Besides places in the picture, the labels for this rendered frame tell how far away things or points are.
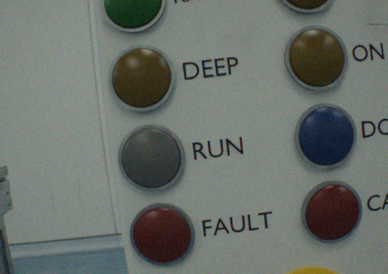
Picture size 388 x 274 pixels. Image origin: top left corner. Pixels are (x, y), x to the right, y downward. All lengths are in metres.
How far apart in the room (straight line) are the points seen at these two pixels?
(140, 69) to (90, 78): 3.77
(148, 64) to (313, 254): 0.12
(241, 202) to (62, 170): 3.81
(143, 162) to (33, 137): 3.83
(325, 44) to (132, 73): 0.09
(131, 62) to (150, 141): 0.04
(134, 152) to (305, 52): 0.09
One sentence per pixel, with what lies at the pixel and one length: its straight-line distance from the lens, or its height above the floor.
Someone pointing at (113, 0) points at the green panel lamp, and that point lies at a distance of 0.26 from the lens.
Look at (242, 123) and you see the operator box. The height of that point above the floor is 0.97.
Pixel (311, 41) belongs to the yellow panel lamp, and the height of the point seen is 1.00.
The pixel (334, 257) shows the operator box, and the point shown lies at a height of 0.90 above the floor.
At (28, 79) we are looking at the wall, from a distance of 4.08.
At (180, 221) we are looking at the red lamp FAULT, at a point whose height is 0.93.
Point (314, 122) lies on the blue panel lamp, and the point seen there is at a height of 0.97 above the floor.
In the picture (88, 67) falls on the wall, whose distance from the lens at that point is 4.03.
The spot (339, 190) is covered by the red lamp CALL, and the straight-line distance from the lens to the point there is 0.26.
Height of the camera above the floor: 0.98
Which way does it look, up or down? 3 degrees down
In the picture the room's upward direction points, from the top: 7 degrees counter-clockwise
